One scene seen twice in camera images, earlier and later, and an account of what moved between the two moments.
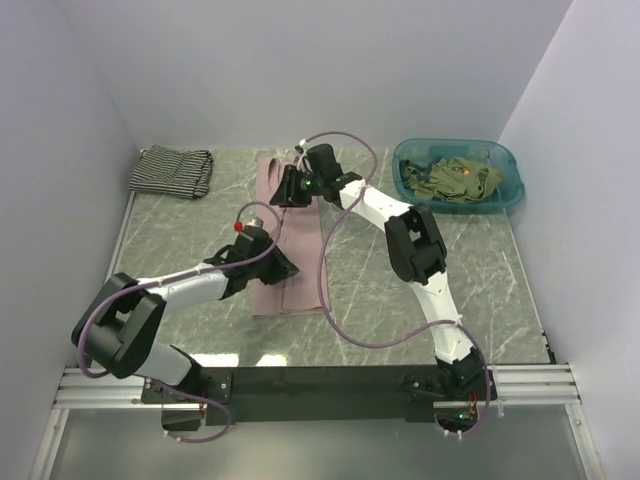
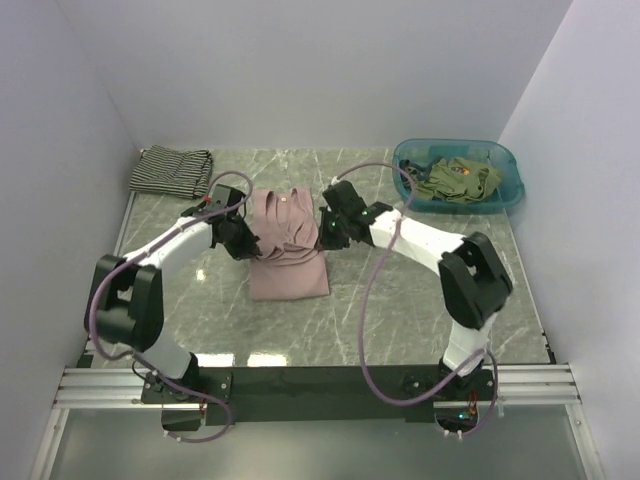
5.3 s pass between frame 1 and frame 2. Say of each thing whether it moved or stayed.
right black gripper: moved
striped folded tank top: stayed
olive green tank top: stayed
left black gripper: moved
